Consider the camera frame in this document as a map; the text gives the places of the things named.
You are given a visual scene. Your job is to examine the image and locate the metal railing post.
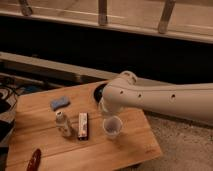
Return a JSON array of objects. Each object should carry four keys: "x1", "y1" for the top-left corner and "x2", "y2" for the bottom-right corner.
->
[
  {"x1": 18, "y1": 0, "x2": 33, "y2": 16},
  {"x1": 98, "y1": 0, "x2": 108, "y2": 26},
  {"x1": 158, "y1": 0, "x2": 176, "y2": 34}
]

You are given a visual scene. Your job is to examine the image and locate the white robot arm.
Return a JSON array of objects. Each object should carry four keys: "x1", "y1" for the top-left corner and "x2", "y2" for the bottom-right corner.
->
[{"x1": 99, "y1": 71, "x2": 213, "y2": 126}]

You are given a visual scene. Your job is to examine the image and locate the black round bowl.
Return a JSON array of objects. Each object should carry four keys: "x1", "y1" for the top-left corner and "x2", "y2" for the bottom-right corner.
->
[{"x1": 93, "y1": 83, "x2": 106, "y2": 103}]

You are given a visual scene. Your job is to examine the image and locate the clear plastic cup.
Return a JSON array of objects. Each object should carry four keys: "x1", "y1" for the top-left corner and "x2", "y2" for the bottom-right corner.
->
[{"x1": 103, "y1": 116, "x2": 123, "y2": 139}]

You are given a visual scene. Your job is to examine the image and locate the blue sponge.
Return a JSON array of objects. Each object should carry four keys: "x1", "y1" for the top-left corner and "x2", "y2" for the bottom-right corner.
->
[{"x1": 50, "y1": 96, "x2": 70, "y2": 111}]

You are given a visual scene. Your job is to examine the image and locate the small clear bottle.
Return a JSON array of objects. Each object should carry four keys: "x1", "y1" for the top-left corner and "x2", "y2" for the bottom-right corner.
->
[{"x1": 55, "y1": 111, "x2": 73, "y2": 137}]

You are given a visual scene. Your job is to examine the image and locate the dark cables and clutter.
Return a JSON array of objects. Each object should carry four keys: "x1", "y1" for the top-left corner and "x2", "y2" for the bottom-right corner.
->
[{"x1": 0, "y1": 76, "x2": 41, "y2": 171}]

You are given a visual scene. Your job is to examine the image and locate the dark red object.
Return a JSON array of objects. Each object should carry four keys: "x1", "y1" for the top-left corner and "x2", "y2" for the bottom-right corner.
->
[{"x1": 26, "y1": 149, "x2": 41, "y2": 171}]

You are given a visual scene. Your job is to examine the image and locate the metal railing post right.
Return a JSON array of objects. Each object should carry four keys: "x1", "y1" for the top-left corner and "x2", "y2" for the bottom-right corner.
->
[{"x1": 158, "y1": 0, "x2": 176, "y2": 34}]

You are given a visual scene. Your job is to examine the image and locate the wooden table board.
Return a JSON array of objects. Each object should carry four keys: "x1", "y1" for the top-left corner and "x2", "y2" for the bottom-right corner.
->
[{"x1": 6, "y1": 83, "x2": 162, "y2": 171}]

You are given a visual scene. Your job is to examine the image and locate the metal railing post left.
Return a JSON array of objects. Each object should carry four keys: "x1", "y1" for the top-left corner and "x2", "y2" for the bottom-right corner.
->
[{"x1": 18, "y1": 0, "x2": 33, "y2": 16}]

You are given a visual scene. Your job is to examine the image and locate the metal railing post middle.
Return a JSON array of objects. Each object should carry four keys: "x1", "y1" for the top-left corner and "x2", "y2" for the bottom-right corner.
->
[{"x1": 98, "y1": 0, "x2": 108, "y2": 26}]

